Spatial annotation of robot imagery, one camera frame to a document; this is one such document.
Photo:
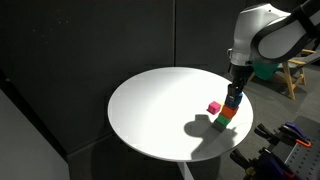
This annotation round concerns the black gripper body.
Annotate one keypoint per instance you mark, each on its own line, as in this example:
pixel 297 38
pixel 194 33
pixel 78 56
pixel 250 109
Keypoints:
pixel 240 73

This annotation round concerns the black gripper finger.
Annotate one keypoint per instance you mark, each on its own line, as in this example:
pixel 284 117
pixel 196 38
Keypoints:
pixel 231 90
pixel 239 90

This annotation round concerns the blue block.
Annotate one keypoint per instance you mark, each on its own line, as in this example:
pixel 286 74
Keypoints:
pixel 234 101

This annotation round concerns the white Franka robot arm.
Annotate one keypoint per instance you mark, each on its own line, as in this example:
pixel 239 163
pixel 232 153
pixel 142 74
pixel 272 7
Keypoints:
pixel 266 33

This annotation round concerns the orange block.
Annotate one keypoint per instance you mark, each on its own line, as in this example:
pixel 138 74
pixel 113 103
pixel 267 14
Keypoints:
pixel 228 112

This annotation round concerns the pink block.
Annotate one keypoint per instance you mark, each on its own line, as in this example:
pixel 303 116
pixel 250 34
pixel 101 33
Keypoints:
pixel 213 107

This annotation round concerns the green cube block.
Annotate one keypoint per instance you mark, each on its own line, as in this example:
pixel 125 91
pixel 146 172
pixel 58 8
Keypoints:
pixel 219 126

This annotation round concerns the wooden chair grey seat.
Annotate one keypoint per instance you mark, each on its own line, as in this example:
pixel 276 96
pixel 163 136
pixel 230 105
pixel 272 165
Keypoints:
pixel 293 78

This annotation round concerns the purple spring clamp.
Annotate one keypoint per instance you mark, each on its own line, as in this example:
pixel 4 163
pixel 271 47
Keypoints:
pixel 293 131
pixel 270 165

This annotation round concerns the perforated metal plate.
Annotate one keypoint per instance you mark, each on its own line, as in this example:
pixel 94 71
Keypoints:
pixel 305 160

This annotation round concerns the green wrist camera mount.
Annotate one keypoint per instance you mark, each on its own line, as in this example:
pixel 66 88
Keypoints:
pixel 265 70

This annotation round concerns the white table pedestal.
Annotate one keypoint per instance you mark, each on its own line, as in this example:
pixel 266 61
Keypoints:
pixel 185 171

